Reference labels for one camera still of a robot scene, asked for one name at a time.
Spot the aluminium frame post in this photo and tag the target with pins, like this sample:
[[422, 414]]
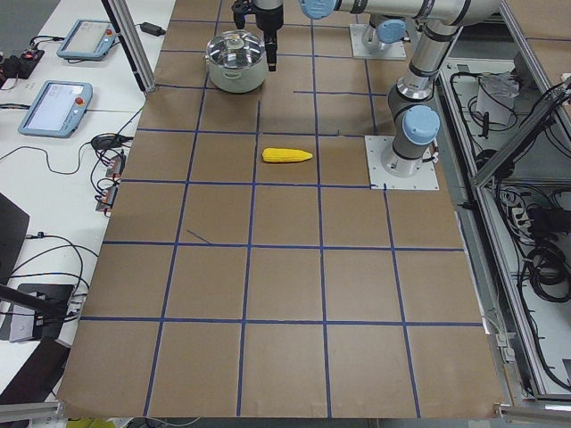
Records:
[[125, 28]]

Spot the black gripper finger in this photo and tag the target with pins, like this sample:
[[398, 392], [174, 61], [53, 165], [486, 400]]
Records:
[[240, 9], [270, 41]]

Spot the teach pendant tablet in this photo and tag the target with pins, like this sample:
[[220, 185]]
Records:
[[57, 110], [88, 40]]

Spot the glass pot lid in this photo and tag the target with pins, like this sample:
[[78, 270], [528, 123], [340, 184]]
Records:
[[235, 50]]

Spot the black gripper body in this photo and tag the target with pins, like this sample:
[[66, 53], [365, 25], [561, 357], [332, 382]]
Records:
[[269, 22]]

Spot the upper teach pendant tablet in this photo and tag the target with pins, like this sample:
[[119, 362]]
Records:
[[88, 40]]

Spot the pale green cooking pot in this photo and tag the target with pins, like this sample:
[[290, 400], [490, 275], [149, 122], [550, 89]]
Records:
[[238, 81]]

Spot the yellow corn cob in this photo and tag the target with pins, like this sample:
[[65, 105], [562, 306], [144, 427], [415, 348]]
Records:
[[285, 155]]

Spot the lower teach pendant tablet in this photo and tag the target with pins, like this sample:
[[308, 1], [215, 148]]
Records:
[[57, 110]]

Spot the black power adapter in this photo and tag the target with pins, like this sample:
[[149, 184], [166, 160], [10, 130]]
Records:
[[152, 29]]

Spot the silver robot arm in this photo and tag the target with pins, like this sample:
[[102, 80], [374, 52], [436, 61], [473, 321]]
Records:
[[318, 10], [416, 124]]

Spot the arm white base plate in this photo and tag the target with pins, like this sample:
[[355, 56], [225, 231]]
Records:
[[366, 45], [387, 171]]

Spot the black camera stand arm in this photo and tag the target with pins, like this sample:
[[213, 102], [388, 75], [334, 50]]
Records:
[[45, 299]]

